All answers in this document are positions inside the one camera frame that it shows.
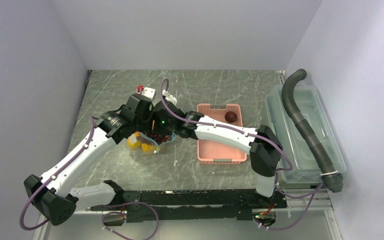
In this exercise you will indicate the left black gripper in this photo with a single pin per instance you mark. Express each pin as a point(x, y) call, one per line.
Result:
point(145, 126)

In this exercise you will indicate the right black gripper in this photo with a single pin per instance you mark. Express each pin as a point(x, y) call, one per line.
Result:
point(156, 128)

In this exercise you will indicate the clear zip bag blue zipper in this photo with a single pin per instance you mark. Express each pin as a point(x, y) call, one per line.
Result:
point(146, 139)

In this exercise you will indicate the yellow lemon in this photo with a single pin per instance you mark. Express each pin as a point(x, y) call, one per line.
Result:
point(134, 141)

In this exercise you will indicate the pink perforated plastic basket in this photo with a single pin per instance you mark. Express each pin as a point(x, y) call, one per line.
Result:
point(211, 152)

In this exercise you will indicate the dark red grape bunch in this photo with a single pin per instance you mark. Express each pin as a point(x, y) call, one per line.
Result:
point(159, 138)

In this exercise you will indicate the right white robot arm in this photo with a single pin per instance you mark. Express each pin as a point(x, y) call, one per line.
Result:
point(260, 144)

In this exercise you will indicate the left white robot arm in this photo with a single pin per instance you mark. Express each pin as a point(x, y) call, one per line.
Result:
point(52, 192)

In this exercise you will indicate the clear plastic storage bin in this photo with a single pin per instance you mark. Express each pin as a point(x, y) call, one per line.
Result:
point(294, 140)

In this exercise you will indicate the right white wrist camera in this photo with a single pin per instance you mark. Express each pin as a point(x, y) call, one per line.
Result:
point(171, 99)

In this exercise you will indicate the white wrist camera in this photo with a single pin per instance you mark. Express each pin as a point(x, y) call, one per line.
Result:
point(146, 91)
point(171, 99)

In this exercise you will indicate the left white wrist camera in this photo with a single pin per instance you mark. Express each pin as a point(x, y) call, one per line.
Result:
point(146, 91)

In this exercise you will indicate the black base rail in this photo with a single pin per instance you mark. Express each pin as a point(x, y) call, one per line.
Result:
point(239, 204)

